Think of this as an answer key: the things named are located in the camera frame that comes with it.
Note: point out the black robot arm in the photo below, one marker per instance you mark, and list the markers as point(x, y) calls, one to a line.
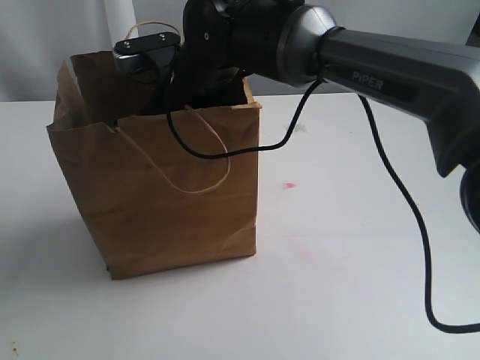
point(295, 43)

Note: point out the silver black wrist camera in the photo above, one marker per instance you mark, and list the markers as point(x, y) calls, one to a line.
point(154, 52)

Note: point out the brown paper bag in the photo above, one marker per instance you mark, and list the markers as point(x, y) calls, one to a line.
point(155, 192)

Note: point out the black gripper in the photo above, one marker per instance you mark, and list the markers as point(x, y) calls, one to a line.
point(196, 85)

